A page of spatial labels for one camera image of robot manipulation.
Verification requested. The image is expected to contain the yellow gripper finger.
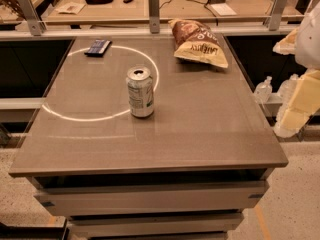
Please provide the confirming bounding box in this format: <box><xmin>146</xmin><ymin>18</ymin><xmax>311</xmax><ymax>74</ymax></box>
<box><xmin>273</xmin><ymin>69</ymin><xmax>320</xmax><ymax>138</ymax></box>
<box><xmin>273</xmin><ymin>28</ymin><xmax>298</xmax><ymax>55</ymax></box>

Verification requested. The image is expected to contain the brown chip bag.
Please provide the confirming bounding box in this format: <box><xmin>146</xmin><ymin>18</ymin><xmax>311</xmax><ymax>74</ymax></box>
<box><xmin>169</xmin><ymin>19</ymin><xmax>228</xmax><ymax>68</ymax></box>

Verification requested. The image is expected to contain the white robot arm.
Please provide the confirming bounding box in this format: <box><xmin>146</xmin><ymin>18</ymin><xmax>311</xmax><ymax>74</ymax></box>
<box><xmin>273</xmin><ymin>3</ymin><xmax>320</xmax><ymax>138</ymax></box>

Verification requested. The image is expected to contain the blue rxbar chocolate bar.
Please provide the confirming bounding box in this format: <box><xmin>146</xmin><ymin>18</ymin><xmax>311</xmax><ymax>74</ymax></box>
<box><xmin>85</xmin><ymin>39</ymin><xmax>112</xmax><ymax>57</ymax></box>

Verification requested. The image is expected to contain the right clear plastic bottle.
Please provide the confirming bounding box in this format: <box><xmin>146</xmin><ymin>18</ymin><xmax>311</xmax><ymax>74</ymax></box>
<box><xmin>277</xmin><ymin>74</ymin><xmax>299</xmax><ymax>101</ymax></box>

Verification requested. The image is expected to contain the clear plastic bottle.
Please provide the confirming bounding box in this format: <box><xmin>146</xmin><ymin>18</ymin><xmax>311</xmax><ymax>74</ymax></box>
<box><xmin>277</xmin><ymin>74</ymin><xmax>299</xmax><ymax>101</ymax></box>
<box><xmin>254</xmin><ymin>76</ymin><xmax>272</xmax><ymax>104</ymax></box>

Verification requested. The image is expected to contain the left clear plastic bottle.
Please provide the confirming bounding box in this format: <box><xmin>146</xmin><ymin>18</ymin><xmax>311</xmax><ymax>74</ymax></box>
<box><xmin>254</xmin><ymin>76</ymin><xmax>272</xmax><ymax>104</ymax></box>

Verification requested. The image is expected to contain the upper white drawer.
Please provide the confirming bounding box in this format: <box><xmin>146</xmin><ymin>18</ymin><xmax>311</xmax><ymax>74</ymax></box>
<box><xmin>35</xmin><ymin>181</ymin><xmax>268</xmax><ymax>217</ymax></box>

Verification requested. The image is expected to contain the white drawer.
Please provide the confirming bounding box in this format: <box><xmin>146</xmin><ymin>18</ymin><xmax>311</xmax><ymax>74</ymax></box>
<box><xmin>35</xmin><ymin>181</ymin><xmax>268</xmax><ymax>217</ymax></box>
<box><xmin>70</xmin><ymin>213</ymin><xmax>243</xmax><ymax>238</ymax></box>

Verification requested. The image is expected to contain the silver soda can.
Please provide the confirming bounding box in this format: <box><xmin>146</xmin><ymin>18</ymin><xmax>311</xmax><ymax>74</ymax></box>
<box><xmin>126</xmin><ymin>67</ymin><xmax>154</xmax><ymax>118</ymax></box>

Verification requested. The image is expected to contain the small dark object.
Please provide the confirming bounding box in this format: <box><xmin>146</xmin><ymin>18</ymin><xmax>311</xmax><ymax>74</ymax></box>
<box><xmin>123</xmin><ymin>0</ymin><xmax>134</xmax><ymax>4</ymax></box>

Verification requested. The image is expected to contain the lower white drawer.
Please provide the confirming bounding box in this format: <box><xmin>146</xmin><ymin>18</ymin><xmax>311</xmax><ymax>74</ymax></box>
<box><xmin>70</xmin><ymin>213</ymin><xmax>243</xmax><ymax>238</ymax></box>

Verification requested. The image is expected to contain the dark pouch on back table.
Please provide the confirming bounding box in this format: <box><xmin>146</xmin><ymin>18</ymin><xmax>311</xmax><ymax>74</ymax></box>
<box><xmin>85</xmin><ymin>0</ymin><xmax>114</xmax><ymax>5</ymax></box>

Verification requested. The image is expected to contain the tan paper packet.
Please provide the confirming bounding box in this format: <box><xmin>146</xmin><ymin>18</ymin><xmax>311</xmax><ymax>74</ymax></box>
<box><xmin>56</xmin><ymin>2</ymin><xmax>85</xmax><ymax>15</ymax></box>

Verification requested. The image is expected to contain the horizontal metal rail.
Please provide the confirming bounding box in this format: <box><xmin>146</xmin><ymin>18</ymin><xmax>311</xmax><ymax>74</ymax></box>
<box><xmin>0</xmin><ymin>24</ymin><xmax>297</xmax><ymax>40</ymax></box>

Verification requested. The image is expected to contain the right metal bracket post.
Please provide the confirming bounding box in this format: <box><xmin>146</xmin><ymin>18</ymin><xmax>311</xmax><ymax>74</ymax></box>
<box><xmin>265</xmin><ymin>0</ymin><xmax>288</xmax><ymax>31</ymax></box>

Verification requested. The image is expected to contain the metal bracket post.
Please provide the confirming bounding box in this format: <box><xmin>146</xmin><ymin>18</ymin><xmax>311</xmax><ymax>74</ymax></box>
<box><xmin>265</xmin><ymin>0</ymin><xmax>288</xmax><ymax>31</ymax></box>
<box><xmin>17</xmin><ymin>0</ymin><xmax>46</xmax><ymax>36</ymax></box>
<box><xmin>148</xmin><ymin>0</ymin><xmax>160</xmax><ymax>34</ymax></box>

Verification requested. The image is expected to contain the middle metal bracket post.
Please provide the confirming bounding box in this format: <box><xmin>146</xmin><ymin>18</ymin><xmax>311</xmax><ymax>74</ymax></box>
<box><xmin>148</xmin><ymin>0</ymin><xmax>160</xmax><ymax>34</ymax></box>

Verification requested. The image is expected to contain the left metal bracket post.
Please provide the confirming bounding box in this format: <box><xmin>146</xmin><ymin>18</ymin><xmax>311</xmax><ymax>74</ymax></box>
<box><xmin>17</xmin><ymin>0</ymin><xmax>46</xmax><ymax>36</ymax></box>

